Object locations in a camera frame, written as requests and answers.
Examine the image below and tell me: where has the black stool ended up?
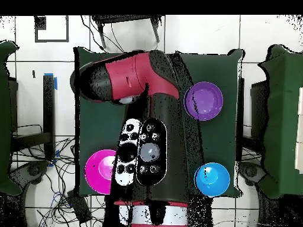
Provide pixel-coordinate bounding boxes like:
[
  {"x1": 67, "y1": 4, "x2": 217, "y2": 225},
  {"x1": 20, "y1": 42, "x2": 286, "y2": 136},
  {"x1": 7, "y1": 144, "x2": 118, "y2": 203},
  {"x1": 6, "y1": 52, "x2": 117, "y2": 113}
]
[{"x1": 91, "y1": 15, "x2": 165, "y2": 50}]

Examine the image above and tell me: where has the black square floor frame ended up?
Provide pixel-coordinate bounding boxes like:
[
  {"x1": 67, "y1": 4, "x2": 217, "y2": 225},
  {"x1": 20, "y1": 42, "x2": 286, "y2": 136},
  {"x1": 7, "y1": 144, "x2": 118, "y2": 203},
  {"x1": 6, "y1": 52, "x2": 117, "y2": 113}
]
[{"x1": 34, "y1": 15, "x2": 70, "y2": 43}]

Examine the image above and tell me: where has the large pink bowl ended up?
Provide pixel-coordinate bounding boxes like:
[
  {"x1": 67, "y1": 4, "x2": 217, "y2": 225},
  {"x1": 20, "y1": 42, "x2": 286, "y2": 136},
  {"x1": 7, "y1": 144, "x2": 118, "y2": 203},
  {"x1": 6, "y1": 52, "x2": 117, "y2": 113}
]
[{"x1": 84, "y1": 149, "x2": 117, "y2": 195}]

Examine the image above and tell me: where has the black power strip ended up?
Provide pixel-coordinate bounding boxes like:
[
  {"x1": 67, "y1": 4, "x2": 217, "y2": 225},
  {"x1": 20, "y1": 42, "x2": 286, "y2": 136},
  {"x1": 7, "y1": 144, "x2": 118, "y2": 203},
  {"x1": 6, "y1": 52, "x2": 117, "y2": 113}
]
[{"x1": 66, "y1": 190, "x2": 92, "y2": 224}]

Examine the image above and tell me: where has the green cloth side table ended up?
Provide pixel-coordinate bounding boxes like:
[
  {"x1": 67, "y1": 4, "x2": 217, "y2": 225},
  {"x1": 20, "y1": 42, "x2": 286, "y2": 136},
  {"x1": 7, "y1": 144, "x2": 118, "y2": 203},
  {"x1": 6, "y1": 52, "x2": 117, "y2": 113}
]
[
  {"x1": 0, "y1": 40, "x2": 22, "y2": 196},
  {"x1": 256, "y1": 44, "x2": 303, "y2": 200}
]

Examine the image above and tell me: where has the black stand frame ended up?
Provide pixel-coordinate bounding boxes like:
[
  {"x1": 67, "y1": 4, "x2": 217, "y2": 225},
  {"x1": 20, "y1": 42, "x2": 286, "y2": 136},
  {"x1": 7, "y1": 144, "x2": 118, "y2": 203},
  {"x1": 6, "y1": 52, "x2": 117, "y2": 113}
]
[{"x1": 9, "y1": 73, "x2": 58, "y2": 162}]

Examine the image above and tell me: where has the grey chair base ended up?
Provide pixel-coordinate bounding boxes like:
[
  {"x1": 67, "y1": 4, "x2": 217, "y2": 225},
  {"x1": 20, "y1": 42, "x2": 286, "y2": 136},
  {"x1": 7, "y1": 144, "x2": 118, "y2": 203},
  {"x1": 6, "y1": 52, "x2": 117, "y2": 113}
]
[
  {"x1": 9, "y1": 160, "x2": 50, "y2": 186},
  {"x1": 238, "y1": 161, "x2": 267, "y2": 187}
]

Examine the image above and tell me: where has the blue tape strip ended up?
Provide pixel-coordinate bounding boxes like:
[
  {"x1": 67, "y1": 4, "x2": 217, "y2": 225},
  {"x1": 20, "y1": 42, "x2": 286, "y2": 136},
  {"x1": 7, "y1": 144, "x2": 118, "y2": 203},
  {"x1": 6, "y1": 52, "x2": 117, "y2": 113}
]
[{"x1": 43, "y1": 72, "x2": 58, "y2": 91}]

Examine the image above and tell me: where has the dark green tablecloth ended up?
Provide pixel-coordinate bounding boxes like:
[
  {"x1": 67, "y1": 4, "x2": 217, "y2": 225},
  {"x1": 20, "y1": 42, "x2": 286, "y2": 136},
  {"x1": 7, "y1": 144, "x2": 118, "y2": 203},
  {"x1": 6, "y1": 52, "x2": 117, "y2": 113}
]
[{"x1": 73, "y1": 46, "x2": 244, "y2": 198}]

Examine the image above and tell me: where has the light blue bowl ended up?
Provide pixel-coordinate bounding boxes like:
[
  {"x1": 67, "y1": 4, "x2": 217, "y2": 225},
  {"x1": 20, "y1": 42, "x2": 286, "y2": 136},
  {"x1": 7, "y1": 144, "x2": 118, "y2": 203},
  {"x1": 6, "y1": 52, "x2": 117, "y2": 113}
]
[{"x1": 194, "y1": 162, "x2": 231, "y2": 197}]

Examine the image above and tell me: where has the purple shallow bowl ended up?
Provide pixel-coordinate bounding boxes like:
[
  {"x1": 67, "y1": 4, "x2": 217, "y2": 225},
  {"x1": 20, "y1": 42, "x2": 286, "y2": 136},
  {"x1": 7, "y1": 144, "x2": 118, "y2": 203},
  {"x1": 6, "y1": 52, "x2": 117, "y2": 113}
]
[{"x1": 183, "y1": 81, "x2": 224, "y2": 121}]

